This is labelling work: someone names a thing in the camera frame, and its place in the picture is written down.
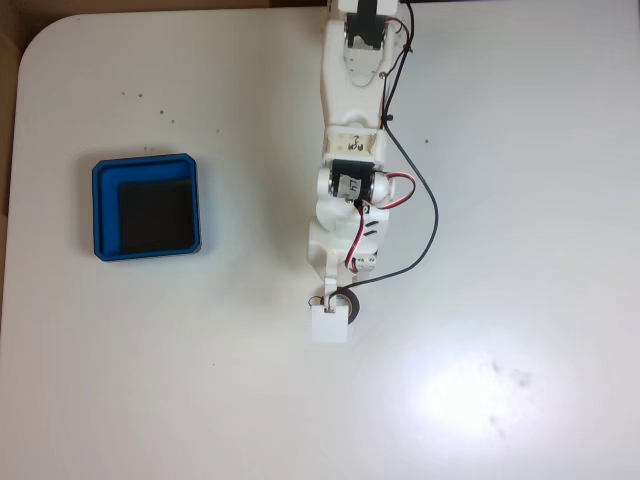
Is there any red and white servo wire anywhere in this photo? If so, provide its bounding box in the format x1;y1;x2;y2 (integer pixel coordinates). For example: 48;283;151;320
344;171;418;272

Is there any white square camera box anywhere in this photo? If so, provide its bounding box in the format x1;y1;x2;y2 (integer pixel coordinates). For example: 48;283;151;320
310;304;350;345

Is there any red tape roll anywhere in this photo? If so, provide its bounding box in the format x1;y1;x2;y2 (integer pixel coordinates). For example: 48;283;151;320
329;286;363;327

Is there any blue square box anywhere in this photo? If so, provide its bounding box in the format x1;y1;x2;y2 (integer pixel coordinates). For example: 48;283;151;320
91;152;204;263

